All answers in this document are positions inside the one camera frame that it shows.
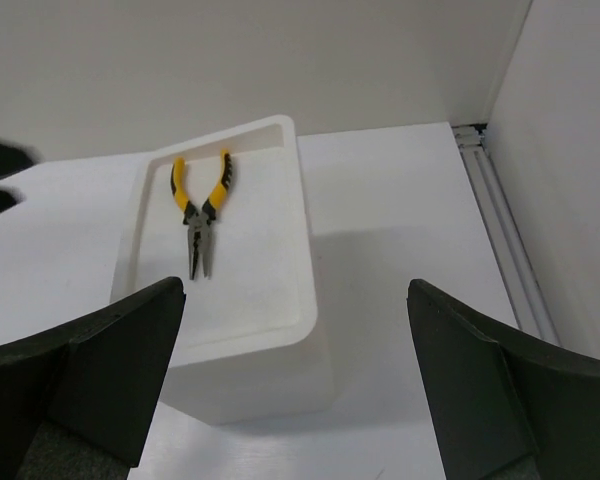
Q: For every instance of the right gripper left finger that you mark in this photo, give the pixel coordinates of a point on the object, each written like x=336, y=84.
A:
x=77, y=400

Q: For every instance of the white drawer cabinet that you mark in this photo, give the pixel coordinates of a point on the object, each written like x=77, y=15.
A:
x=251, y=343

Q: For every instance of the yellow handled pliers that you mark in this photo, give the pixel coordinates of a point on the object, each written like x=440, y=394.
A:
x=199, y=221

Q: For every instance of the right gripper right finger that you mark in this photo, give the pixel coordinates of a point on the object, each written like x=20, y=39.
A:
x=504, y=404

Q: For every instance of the aluminium side rail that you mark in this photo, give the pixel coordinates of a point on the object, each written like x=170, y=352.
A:
x=526, y=299

